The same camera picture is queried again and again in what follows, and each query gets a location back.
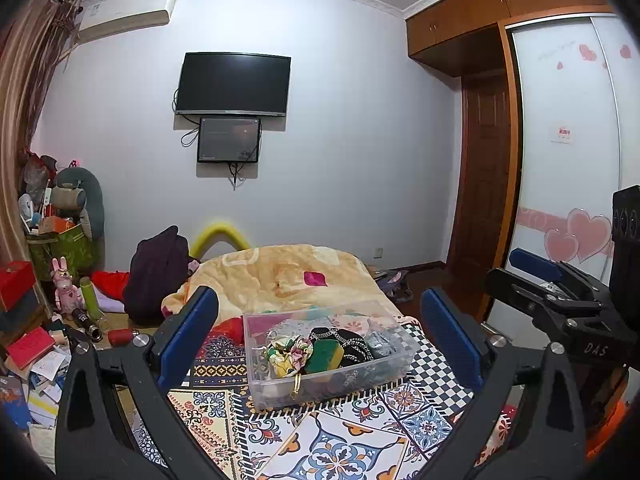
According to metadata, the black chain-pattern pouch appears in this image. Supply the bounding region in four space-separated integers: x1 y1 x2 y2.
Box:
309 327 374 367

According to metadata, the floral fabric scrunchie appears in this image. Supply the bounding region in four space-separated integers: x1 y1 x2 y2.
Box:
265 335 314 378

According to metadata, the yellow green sponge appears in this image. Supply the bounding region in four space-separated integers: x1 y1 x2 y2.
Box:
304 339 344 374

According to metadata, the green knitted cloth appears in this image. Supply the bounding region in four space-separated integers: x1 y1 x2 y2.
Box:
364 332 402 360

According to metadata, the white drawstring pouch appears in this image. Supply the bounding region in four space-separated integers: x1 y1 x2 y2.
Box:
253 376 300 404

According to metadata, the red cylinder can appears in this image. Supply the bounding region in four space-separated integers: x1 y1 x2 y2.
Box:
106 328 139 348

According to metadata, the red book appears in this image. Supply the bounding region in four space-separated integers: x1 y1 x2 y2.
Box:
8 327 55 370

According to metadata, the green tube bottle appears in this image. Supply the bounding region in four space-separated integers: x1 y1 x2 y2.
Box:
79 276 102 321

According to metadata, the pink bunny toy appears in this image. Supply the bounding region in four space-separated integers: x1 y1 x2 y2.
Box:
51 257 85 316

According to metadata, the red cushion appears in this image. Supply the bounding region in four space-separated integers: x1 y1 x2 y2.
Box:
90 271 130 302

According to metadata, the dark purple clothing pile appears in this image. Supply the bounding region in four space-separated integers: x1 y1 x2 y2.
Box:
122 226 192 327

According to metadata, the brown wooden door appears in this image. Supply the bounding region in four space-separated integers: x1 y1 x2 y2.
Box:
447 70 510 289

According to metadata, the red box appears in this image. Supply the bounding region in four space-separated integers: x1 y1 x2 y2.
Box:
0 261 36 312

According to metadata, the green cardboard box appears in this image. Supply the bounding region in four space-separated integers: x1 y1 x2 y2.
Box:
26 226 100 281

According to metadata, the clear plastic storage bin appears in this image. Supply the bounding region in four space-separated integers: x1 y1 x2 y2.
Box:
243 301 419 411

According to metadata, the purple bag on floor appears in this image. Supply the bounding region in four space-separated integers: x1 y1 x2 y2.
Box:
375 270 413 304

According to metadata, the yellow fleece blanket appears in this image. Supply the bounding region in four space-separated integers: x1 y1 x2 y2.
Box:
162 244 401 324

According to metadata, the yellow curved pillow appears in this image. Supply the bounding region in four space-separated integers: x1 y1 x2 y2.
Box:
190 221 250 259

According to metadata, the grey green plush toy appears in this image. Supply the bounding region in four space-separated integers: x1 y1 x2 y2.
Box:
51 167 105 240

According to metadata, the wooden wardrobe with sliding doors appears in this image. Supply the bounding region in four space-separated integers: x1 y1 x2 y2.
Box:
406 0 639 339

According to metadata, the striped brown curtain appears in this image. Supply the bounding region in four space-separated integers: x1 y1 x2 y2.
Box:
1 0 80 264

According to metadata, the white air conditioner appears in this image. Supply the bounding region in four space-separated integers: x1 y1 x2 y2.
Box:
78 0 177 44

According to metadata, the small wall monitor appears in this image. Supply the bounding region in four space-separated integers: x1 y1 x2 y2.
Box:
198 116 260 164

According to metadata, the large wall television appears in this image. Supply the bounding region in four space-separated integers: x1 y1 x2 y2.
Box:
175 52 291 117

